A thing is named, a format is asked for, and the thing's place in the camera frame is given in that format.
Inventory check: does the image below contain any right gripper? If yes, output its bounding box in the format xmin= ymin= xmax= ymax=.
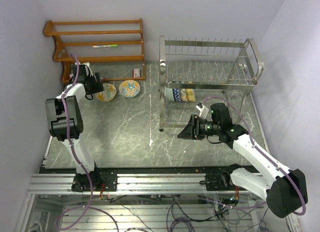
xmin=177 ymin=114 xmax=221 ymax=140

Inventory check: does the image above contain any orange leaf pattern bowl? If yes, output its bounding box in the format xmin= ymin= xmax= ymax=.
xmin=95 ymin=83 xmax=117 ymax=102

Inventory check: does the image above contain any orange flower green bowl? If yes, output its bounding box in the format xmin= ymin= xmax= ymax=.
xmin=180 ymin=88 xmax=188 ymax=102

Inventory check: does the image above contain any yellow sun blue bowl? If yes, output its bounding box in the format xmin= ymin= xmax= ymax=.
xmin=185 ymin=88 xmax=196 ymax=102

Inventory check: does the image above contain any red pattern blue zigzag bowl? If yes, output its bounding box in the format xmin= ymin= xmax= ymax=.
xmin=172 ymin=88 xmax=182 ymax=102

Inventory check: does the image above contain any teal dotted grey bowl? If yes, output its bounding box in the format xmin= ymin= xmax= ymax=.
xmin=164 ymin=87 xmax=175 ymax=102

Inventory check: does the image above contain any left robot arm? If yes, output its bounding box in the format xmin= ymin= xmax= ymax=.
xmin=45 ymin=62 xmax=118 ymax=192

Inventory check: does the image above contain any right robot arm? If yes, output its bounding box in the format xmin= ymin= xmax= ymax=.
xmin=177 ymin=103 xmax=308 ymax=218

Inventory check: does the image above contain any wooden shelf rack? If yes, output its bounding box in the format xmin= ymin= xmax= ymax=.
xmin=43 ymin=18 xmax=146 ymax=85

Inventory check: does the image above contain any steel dish rack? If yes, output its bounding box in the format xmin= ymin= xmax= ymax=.
xmin=159 ymin=35 xmax=264 ymax=132

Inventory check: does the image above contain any blue orange floral bowl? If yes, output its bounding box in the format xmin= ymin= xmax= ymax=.
xmin=118 ymin=80 xmax=141 ymax=99

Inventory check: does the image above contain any green capped marker pen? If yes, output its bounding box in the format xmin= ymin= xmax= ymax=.
xmin=92 ymin=44 xmax=118 ymax=49

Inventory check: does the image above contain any small red white box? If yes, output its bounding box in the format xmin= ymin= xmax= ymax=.
xmin=132 ymin=68 xmax=141 ymax=78

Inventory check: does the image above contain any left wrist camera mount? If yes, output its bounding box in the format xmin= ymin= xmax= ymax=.
xmin=79 ymin=62 xmax=94 ymax=77

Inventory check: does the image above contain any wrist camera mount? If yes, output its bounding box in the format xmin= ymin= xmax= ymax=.
xmin=79 ymin=62 xmax=94 ymax=77
xmin=196 ymin=102 xmax=209 ymax=119

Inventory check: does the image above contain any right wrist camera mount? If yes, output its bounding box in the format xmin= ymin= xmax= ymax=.
xmin=196 ymin=102 xmax=209 ymax=119

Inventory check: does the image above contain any aluminium rail frame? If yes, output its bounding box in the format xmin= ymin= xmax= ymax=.
xmin=15 ymin=166 xmax=301 ymax=232

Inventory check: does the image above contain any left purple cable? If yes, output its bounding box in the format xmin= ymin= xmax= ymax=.
xmin=54 ymin=53 xmax=120 ymax=232

